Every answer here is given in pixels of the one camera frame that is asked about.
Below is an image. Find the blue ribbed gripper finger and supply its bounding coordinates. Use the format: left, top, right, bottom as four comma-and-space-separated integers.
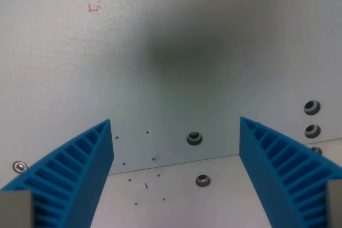
239, 116, 342, 228
0, 119, 115, 228

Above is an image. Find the silver washer head screw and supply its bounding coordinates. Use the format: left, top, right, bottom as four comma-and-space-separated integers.
13, 161, 28, 173

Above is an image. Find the countersunk table screw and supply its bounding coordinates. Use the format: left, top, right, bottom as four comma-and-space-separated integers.
186, 131, 203, 146

